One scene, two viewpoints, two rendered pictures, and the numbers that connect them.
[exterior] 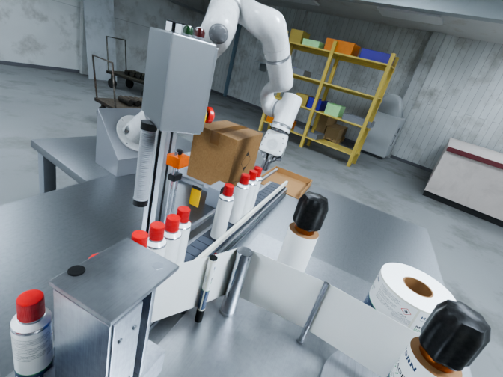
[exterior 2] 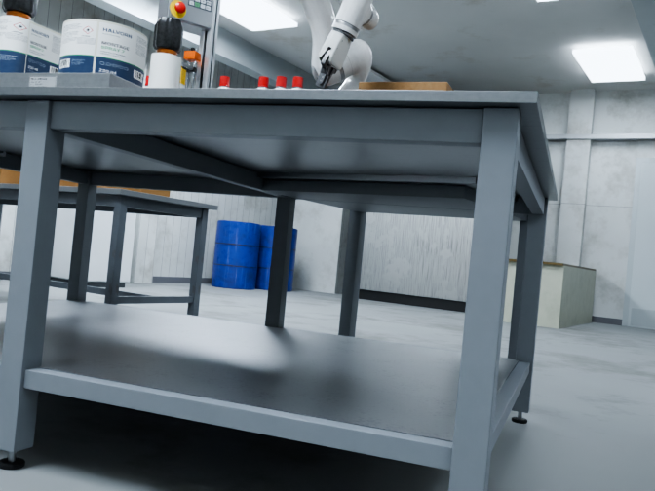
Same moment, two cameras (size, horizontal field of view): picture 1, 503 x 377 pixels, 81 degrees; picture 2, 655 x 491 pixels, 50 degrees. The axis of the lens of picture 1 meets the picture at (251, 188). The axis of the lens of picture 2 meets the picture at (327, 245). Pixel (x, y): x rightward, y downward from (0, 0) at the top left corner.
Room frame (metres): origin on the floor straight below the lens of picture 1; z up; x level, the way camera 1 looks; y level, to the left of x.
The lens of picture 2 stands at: (1.33, -2.20, 0.53)
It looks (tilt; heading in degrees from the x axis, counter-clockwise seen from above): 1 degrees up; 92
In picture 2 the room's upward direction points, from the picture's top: 5 degrees clockwise
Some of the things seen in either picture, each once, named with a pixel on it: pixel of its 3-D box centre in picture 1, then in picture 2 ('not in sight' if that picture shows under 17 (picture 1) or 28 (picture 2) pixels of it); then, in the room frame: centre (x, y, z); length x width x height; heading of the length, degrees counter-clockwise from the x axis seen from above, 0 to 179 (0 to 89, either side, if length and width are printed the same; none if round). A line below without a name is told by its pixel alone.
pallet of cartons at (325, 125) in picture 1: (331, 126); not in sight; (8.27, -1.65, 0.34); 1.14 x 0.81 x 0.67; 151
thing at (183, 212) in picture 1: (178, 241); not in sight; (0.66, 0.15, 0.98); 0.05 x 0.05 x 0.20
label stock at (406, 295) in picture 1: (406, 306); (102, 61); (0.69, -0.51, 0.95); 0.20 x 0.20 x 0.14
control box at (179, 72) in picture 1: (177, 81); (187, 0); (0.69, 0.23, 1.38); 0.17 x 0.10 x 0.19; 37
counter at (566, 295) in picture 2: not in sight; (550, 292); (3.79, 6.15, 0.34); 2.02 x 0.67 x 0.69; 61
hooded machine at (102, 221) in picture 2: not in sight; (94, 221); (-1.29, 4.88, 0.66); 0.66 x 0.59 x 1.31; 61
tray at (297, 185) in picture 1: (286, 181); not in sight; (1.71, -0.20, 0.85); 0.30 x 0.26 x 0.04; 162
